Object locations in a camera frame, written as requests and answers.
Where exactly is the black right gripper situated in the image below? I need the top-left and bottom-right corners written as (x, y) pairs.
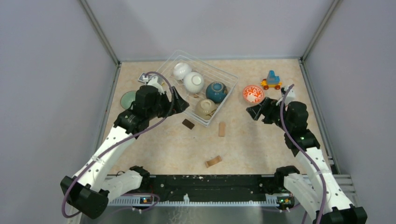
top-left (247, 97), bottom-right (292, 132)

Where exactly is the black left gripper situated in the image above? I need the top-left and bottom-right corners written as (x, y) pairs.
top-left (147, 86), bottom-right (189, 119)

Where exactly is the white orange pattern bowl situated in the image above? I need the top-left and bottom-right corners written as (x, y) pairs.
top-left (242, 85), bottom-right (265, 104)

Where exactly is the large white bowl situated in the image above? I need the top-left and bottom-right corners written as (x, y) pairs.
top-left (183, 72), bottom-right (205, 94)

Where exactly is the light green celadon bowl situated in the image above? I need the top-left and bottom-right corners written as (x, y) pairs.
top-left (120, 91), bottom-right (136, 110)

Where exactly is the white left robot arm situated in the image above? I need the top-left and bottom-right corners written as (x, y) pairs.
top-left (60, 85), bottom-right (189, 219)

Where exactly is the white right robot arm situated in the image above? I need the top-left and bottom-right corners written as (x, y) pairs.
top-left (246, 97), bottom-right (368, 224)

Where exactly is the dark brown block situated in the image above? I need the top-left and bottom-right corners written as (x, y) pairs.
top-left (182, 119), bottom-right (195, 130)

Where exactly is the beige flower pattern bowl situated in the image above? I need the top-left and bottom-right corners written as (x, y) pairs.
top-left (194, 99), bottom-right (217, 120)

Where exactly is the colourful toy block car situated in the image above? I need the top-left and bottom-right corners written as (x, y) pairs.
top-left (261, 70), bottom-right (282, 90)

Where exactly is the small white bowl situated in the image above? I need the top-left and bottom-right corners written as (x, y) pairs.
top-left (173, 62), bottom-right (192, 80)

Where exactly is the dark teal bowl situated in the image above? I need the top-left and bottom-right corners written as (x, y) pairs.
top-left (205, 82), bottom-right (228, 104)

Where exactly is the blue playing card box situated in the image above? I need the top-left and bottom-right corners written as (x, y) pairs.
top-left (138, 73), bottom-right (152, 84)

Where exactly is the light wooden block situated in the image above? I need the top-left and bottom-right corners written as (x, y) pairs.
top-left (218, 122), bottom-right (226, 137)

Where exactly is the arched wooden block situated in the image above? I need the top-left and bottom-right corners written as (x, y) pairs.
top-left (205, 155), bottom-right (222, 168)

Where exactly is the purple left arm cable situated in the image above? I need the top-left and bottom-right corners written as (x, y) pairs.
top-left (61, 71), bottom-right (177, 219)

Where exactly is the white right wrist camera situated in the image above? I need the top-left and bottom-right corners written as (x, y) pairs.
top-left (276, 85), bottom-right (296, 107)

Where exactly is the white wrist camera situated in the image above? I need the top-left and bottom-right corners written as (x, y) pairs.
top-left (145, 75), bottom-right (165, 94)
top-left (276, 85), bottom-right (296, 107)

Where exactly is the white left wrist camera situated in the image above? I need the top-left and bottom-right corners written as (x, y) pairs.
top-left (145, 75), bottom-right (165, 94)

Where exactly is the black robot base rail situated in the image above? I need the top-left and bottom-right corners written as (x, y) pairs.
top-left (127, 175), bottom-right (291, 203)

